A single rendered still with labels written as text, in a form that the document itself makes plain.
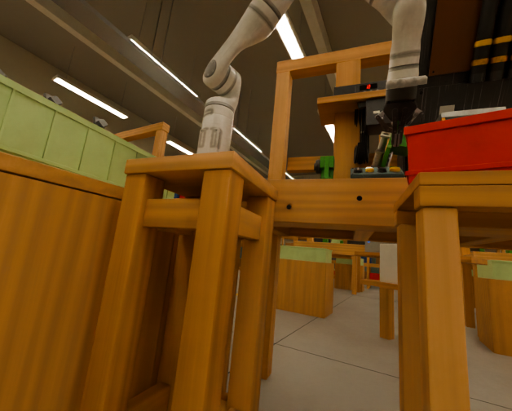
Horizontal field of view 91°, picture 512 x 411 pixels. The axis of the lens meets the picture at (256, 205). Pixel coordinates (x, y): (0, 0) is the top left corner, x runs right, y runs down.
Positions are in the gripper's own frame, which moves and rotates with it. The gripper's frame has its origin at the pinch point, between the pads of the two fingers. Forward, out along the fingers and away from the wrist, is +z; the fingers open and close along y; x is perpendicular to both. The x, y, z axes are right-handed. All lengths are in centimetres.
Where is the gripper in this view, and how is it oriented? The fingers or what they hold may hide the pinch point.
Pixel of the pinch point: (396, 139)
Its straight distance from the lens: 87.3
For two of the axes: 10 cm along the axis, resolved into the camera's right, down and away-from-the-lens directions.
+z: 1.1, 9.2, 3.7
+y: -9.4, -0.3, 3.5
